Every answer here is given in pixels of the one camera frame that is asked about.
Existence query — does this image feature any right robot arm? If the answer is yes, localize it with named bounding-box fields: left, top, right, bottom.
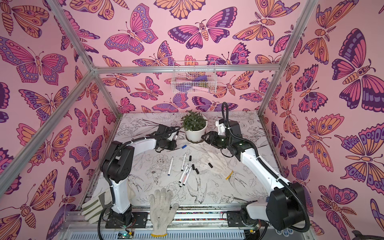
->
left=202, top=131, right=311, bottom=233

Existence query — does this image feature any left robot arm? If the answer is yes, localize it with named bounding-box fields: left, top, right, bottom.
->
left=100, top=125, right=181, bottom=229

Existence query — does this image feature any white glove on table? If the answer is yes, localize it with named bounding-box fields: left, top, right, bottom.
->
left=205, top=152, right=233, bottom=180

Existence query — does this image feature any white potted green plant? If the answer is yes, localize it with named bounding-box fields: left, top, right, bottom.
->
left=182, top=110, right=207, bottom=144

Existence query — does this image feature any white marker cluster left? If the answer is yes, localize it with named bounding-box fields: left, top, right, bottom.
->
left=179, top=164, right=189, bottom=184

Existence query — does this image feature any white marker cluster middle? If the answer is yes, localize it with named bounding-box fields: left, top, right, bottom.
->
left=180, top=167, right=192, bottom=187

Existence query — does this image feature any white glove front edge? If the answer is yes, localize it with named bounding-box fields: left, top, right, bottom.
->
left=149, top=188, right=179, bottom=238

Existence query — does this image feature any striped glove left edge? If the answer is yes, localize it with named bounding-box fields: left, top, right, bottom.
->
left=81, top=192, right=112, bottom=224

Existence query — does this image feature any small circuit board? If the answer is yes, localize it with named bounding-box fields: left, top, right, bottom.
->
left=117, top=231, right=134, bottom=240

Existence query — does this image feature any blue dotted glove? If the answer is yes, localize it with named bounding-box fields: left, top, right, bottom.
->
left=275, top=229, right=294, bottom=238

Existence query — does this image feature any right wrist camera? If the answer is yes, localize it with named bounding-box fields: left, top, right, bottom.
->
left=215, top=119, right=229, bottom=137

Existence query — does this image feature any white wire wall basket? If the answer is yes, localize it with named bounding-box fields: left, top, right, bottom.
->
left=170, top=60, right=218, bottom=94

